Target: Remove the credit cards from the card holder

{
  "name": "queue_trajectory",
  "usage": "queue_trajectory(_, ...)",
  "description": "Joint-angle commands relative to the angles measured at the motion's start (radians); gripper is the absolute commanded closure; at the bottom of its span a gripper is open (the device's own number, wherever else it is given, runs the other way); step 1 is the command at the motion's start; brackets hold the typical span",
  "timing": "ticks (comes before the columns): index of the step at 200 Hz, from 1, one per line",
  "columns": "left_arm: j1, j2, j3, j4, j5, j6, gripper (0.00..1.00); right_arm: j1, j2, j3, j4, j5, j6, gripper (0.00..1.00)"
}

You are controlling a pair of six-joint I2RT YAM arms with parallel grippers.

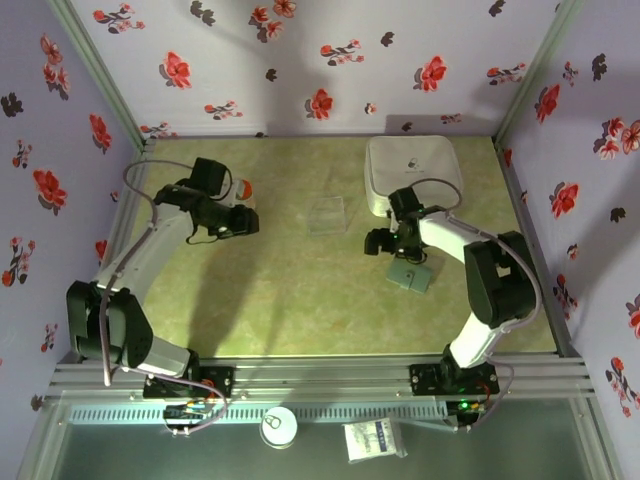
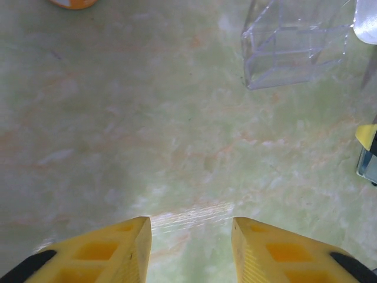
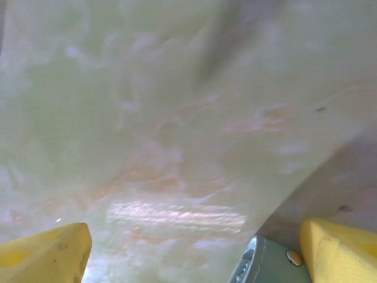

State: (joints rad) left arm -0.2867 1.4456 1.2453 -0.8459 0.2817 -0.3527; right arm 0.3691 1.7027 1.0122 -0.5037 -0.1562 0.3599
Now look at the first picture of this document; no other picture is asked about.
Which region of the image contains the aluminium side frame rail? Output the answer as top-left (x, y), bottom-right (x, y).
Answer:
top-left (79, 138), bottom-right (157, 362)
top-left (493, 135), bottom-right (585, 360)

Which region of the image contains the sage green card holder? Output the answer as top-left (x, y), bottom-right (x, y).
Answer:
top-left (384, 254), bottom-right (434, 294)

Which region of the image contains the aluminium front frame rail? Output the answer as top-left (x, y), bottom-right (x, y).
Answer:
top-left (47, 352), bottom-right (597, 401)

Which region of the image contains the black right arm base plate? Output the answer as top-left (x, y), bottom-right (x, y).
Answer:
top-left (408, 363), bottom-right (500, 397)

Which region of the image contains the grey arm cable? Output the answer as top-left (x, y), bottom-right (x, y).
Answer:
top-left (409, 177), bottom-right (544, 432)
top-left (101, 159), bottom-right (229, 437)

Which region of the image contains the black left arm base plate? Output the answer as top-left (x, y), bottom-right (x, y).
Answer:
top-left (143, 366), bottom-right (235, 400)

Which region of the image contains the white zip pouch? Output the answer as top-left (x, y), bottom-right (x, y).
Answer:
top-left (363, 134), bottom-right (465, 219)

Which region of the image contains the white round tin can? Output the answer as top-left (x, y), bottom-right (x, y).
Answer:
top-left (259, 406), bottom-right (300, 448)

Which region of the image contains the white slotted cable duct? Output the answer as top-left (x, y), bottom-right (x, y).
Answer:
top-left (67, 404), bottom-right (451, 425)

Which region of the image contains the aluminium frame post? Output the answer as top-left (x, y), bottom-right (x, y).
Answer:
top-left (47, 0), bottom-right (157, 151)
top-left (493, 0), bottom-right (585, 144)

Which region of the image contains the grey right arm cable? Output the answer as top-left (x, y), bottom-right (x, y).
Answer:
top-left (409, 177), bottom-right (544, 432)

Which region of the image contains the clear plastic tray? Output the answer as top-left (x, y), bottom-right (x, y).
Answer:
top-left (305, 196), bottom-right (350, 236)

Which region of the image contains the grey left arm cable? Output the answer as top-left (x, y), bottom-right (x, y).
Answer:
top-left (101, 159), bottom-right (229, 437)

